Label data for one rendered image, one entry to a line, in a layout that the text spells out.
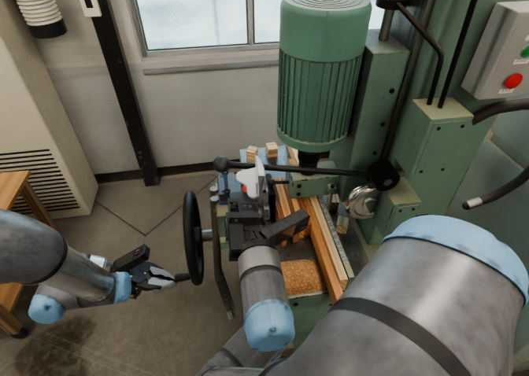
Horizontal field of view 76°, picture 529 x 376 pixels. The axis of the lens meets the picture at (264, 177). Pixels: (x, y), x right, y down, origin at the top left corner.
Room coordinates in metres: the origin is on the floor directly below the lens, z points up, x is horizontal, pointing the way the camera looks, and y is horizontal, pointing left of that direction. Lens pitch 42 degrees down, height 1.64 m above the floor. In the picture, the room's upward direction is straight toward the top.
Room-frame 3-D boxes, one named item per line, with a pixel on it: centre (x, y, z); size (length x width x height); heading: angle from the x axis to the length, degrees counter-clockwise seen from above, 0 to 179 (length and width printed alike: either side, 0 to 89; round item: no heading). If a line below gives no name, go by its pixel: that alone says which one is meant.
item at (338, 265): (0.72, -0.14, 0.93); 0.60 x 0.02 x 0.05; 9
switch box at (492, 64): (0.62, -0.46, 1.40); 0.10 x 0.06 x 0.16; 99
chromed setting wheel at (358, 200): (0.61, -0.27, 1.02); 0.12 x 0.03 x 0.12; 99
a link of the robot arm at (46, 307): (0.43, 0.51, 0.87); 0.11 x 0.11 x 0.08; 8
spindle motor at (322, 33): (0.71, -0.12, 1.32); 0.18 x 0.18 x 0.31
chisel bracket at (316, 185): (0.71, -0.14, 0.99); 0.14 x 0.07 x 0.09; 99
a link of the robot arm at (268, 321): (0.27, 0.00, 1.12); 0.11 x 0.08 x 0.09; 9
